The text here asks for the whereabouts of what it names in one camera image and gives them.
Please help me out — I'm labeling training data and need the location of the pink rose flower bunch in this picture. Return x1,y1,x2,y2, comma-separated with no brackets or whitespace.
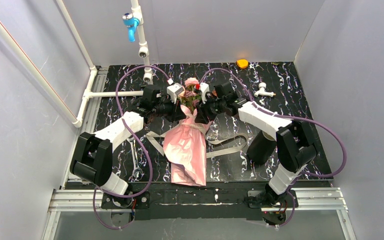
179,77,201,114

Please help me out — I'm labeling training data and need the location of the cream ribbon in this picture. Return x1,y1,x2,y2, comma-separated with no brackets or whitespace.
145,123,248,158

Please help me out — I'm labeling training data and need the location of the pink bouquet wrapping paper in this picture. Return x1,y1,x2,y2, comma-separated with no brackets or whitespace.
163,105,212,187

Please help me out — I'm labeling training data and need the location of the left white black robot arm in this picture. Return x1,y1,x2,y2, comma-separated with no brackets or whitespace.
69,83,186,198

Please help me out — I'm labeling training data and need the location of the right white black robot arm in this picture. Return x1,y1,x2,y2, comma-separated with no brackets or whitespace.
192,83,318,200

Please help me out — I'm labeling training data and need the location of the black cylindrical vase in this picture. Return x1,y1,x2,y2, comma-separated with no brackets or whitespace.
246,130,277,165

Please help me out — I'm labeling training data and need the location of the white plastic faucet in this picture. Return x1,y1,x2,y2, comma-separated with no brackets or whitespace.
254,82,276,98

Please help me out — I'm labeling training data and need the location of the yellow tape measure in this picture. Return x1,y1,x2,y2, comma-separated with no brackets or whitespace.
236,59,249,69

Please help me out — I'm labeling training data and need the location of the silver combination wrench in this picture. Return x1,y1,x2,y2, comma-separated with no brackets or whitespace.
127,137,143,181

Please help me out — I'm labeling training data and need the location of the white pvc pipe assembly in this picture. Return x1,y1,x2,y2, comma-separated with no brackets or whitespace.
0,0,153,128

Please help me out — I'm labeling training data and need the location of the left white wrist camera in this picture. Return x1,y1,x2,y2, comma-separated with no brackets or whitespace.
166,78,184,104

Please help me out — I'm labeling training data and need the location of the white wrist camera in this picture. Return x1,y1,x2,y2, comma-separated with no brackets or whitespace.
166,78,184,104
194,82,210,104

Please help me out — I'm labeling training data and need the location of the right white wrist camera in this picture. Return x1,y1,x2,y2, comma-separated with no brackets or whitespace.
194,82,210,104

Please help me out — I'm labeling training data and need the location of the aluminium frame rail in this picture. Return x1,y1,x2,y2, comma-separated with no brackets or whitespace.
42,186,356,240

